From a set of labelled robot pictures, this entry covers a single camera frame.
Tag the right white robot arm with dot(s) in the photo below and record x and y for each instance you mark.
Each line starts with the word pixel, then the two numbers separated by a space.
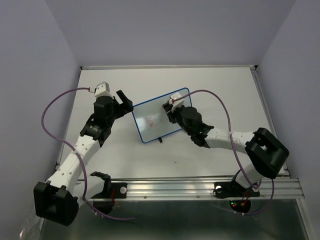
pixel 266 153

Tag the blue framed small whiteboard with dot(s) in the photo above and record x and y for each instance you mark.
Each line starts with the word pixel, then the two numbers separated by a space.
pixel 150 117

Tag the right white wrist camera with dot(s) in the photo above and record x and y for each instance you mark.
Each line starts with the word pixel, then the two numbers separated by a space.
pixel 175 101

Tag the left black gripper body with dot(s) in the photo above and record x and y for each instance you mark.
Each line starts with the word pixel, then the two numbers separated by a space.
pixel 115 115

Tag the aluminium mounting rail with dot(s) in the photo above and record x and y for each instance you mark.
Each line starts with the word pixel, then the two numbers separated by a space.
pixel 191 188

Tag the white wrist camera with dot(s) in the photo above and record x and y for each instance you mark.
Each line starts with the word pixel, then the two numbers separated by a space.
pixel 175 101
pixel 102 88

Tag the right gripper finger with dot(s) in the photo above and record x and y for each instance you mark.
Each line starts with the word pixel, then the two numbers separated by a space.
pixel 167 107
pixel 171 117

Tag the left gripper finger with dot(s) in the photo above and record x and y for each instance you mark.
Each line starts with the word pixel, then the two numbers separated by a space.
pixel 117 107
pixel 127 105

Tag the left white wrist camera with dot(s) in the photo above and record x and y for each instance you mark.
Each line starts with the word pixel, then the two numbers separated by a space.
pixel 102 88

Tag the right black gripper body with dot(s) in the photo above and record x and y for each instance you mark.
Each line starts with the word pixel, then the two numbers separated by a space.
pixel 178 113

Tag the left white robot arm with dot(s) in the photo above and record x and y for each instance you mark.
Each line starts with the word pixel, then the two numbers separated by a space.
pixel 60 197

